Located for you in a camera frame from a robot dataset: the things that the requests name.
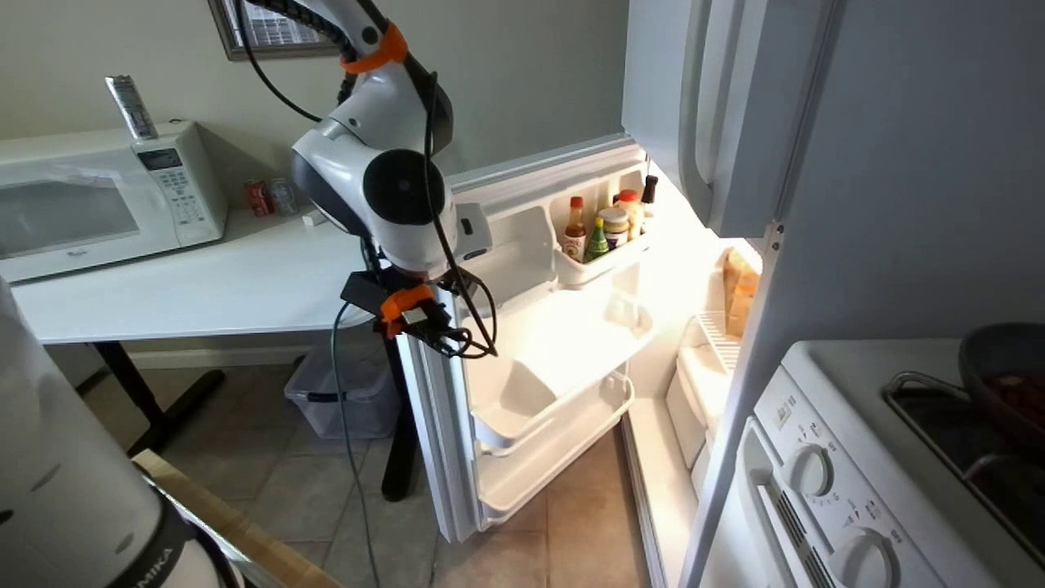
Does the white microwave oven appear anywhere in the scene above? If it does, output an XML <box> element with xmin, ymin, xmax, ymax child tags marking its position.
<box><xmin>0</xmin><ymin>116</ymin><xmax>231</xmax><ymax>288</ymax></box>

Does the pale condiment jar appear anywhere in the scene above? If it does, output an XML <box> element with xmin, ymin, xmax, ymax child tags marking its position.
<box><xmin>602</xmin><ymin>203</ymin><xmax>635</xmax><ymax>254</ymax></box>

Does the red capped sauce bottle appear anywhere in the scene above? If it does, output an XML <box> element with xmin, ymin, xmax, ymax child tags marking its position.
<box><xmin>560</xmin><ymin>193</ymin><xmax>593</xmax><ymax>263</ymax></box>

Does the wooden plank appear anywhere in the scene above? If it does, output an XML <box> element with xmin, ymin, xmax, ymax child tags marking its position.
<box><xmin>127</xmin><ymin>443</ymin><xmax>342</xmax><ymax>588</ymax></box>

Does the white fridge door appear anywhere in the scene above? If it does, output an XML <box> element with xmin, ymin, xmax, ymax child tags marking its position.
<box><xmin>388</xmin><ymin>131</ymin><xmax>669</xmax><ymax>548</ymax></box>

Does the white stove knob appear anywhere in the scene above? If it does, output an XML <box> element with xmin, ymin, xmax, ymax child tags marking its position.
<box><xmin>786</xmin><ymin>441</ymin><xmax>842</xmax><ymax>504</ymax></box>
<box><xmin>835</xmin><ymin>525</ymin><xmax>905</xmax><ymax>588</ymax></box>

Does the grey remote control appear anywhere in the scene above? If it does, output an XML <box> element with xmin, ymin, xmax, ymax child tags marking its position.
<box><xmin>102</xmin><ymin>70</ymin><xmax>165</xmax><ymax>148</ymax></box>

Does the black wrist camera orange mount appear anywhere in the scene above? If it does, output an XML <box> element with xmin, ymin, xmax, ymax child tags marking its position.
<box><xmin>339</xmin><ymin>266</ymin><xmax>442</xmax><ymax>341</ymax></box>

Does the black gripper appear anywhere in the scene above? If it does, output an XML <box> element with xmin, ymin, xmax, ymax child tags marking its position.
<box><xmin>410</xmin><ymin>297</ymin><xmax>473</xmax><ymax>360</ymax></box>

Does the clear plastic storage bin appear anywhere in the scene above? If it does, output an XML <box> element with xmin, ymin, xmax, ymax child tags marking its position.
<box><xmin>282</xmin><ymin>345</ymin><xmax>402</xmax><ymax>443</ymax></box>

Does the bagged bread loaf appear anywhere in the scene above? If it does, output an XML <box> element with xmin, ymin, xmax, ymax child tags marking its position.
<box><xmin>719</xmin><ymin>242</ymin><xmax>767</xmax><ymax>341</ymax></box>

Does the stainless steel stove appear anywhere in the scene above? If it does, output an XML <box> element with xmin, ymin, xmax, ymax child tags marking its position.
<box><xmin>693</xmin><ymin>334</ymin><xmax>1045</xmax><ymax>588</ymax></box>

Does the small grey container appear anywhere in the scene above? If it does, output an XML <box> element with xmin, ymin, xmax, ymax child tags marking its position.
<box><xmin>269</xmin><ymin>169</ymin><xmax>303</xmax><ymax>214</ymax></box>

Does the green glass bottle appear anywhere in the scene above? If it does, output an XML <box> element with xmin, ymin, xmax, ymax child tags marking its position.
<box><xmin>586</xmin><ymin>214</ymin><xmax>615</xmax><ymax>263</ymax></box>

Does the grey stand cable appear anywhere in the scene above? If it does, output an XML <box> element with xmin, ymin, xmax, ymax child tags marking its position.
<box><xmin>324</xmin><ymin>297</ymin><xmax>385</xmax><ymax>588</ymax></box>

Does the black frying pan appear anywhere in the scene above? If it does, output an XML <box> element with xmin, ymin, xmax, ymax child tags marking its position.
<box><xmin>955</xmin><ymin>321</ymin><xmax>1045</xmax><ymax>449</ymax></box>

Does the brown framed board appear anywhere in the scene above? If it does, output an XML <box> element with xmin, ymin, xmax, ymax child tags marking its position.
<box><xmin>207</xmin><ymin>0</ymin><xmax>353</xmax><ymax>66</ymax></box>

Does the dark sauce bottle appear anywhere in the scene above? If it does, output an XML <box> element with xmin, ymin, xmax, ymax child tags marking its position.
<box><xmin>641</xmin><ymin>169</ymin><xmax>663</xmax><ymax>237</ymax></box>

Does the white fridge cabinet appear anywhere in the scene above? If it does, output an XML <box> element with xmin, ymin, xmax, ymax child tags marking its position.
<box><xmin>619</xmin><ymin>0</ymin><xmax>1045</xmax><ymax>588</ymax></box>

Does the small red can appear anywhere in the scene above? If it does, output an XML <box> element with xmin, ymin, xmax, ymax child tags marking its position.
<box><xmin>243</xmin><ymin>179</ymin><xmax>276</xmax><ymax>217</ymax></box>

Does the red lidded jar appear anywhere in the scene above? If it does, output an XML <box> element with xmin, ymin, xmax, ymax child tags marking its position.
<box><xmin>615</xmin><ymin>184</ymin><xmax>646</xmax><ymax>237</ymax></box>

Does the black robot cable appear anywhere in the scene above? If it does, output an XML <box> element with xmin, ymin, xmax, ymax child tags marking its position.
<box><xmin>231</xmin><ymin>0</ymin><xmax>504</xmax><ymax>366</ymax></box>

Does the white freezer door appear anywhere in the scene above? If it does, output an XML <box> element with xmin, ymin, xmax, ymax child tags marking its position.
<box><xmin>620</xmin><ymin>0</ymin><xmax>857</xmax><ymax>242</ymax></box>

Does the black desk leg frame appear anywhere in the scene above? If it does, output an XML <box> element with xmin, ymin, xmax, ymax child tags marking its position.
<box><xmin>89</xmin><ymin>334</ymin><xmax>426</xmax><ymax>507</ymax></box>

